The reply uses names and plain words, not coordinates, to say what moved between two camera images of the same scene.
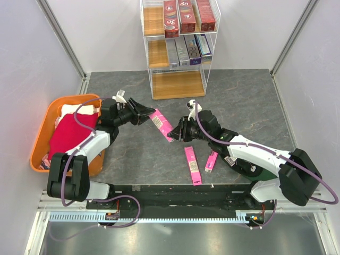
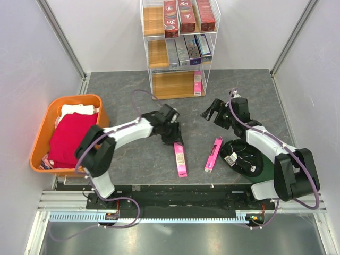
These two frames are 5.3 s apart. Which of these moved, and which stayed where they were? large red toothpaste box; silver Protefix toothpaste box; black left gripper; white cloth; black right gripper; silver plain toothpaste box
Moved: black right gripper; black left gripper
Stayed: white cloth; silver Protefix toothpaste box; large red toothpaste box; silver plain toothpaste box
